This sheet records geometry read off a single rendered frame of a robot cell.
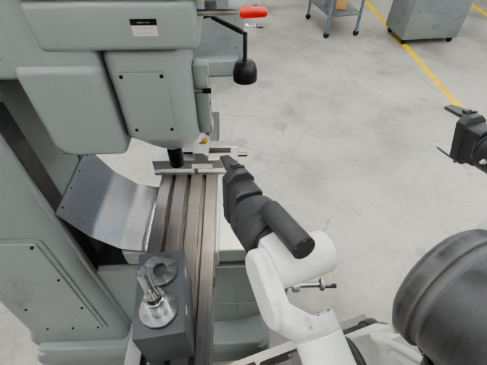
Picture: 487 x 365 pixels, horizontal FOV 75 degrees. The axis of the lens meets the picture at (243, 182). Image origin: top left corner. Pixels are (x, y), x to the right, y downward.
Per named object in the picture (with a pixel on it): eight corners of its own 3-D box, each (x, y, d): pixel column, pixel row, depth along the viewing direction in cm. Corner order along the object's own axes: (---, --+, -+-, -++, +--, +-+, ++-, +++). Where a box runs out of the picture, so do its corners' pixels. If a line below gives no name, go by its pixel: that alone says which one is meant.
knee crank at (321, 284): (334, 280, 149) (336, 274, 144) (337, 292, 145) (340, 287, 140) (287, 282, 148) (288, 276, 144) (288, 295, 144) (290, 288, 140)
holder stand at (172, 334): (192, 280, 101) (183, 245, 86) (195, 356, 86) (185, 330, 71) (153, 285, 100) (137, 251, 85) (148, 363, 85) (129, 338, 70)
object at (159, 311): (172, 308, 75) (168, 298, 71) (155, 321, 73) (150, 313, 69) (161, 293, 77) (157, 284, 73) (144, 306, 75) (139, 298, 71)
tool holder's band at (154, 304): (168, 298, 71) (167, 297, 70) (150, 313, 69) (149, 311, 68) (157, 284, 73) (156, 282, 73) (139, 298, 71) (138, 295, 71)
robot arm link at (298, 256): (293, 240, 57) (333, 285, 48) (238, 257, 54) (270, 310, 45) (299, 186, 52) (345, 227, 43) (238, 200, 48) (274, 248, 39)
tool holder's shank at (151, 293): (163, 296, 70) (152, 271, 62) (150, 306, 69) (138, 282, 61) (155, 286, 72) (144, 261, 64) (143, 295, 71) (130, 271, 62)
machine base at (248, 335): (261, 261, 215) (262, 245, 201) (268, 361, 174) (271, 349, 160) (80, 267, 212) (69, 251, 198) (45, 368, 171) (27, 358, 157)
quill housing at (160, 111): (203, 116, 106) (191, 13, 83) (199, 158, 92) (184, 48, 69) (145, 117, 106) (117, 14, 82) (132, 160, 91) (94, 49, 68)
